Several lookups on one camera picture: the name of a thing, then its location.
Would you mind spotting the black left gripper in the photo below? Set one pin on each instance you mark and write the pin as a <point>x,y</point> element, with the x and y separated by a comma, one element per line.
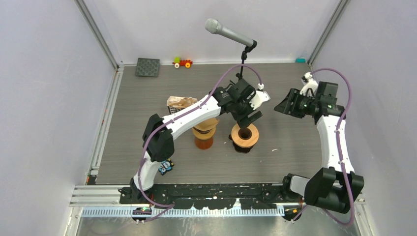
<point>244,121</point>

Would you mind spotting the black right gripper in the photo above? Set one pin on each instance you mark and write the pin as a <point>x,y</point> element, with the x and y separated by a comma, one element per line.
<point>285,107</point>

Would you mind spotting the brown plastic dripper with handle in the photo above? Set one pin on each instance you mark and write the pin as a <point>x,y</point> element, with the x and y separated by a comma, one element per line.
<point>238,148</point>

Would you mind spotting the wooden ring collar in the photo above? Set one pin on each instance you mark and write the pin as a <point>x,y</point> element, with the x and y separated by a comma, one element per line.
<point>244,137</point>

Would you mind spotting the brown paper coffee filter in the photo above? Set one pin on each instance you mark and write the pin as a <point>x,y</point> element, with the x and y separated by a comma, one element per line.
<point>207,125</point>

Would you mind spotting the orange glass carafe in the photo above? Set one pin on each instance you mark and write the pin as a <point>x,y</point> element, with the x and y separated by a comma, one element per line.
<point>203,144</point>

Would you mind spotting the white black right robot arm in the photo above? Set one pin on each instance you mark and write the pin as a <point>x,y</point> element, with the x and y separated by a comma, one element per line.
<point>335,183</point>

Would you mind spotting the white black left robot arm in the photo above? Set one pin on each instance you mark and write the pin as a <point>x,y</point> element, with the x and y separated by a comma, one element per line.
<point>241,100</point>

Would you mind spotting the orange coffee filter box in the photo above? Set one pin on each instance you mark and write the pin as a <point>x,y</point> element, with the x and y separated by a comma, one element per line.
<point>176,103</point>

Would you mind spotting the teal block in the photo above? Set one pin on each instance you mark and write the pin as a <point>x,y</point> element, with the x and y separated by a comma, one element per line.
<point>300,60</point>

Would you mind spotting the black microphone tripod stand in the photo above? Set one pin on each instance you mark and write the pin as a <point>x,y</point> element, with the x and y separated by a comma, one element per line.
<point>244,53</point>

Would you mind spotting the grey microphone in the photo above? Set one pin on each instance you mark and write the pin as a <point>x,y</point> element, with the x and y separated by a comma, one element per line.
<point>215,27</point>

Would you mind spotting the blue owl sticker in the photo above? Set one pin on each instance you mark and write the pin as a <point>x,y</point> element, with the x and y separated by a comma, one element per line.
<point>166,166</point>

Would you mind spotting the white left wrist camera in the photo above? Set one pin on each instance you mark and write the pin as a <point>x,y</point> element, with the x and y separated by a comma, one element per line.
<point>260,97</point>

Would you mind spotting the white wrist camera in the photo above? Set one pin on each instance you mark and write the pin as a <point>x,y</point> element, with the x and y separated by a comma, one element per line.
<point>260,97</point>
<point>310,85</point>

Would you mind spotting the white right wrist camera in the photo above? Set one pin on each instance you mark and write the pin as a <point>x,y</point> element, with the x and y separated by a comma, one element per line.
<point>310,85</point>

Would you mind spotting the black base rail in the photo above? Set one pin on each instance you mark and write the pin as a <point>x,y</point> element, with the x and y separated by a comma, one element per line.
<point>212,196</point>

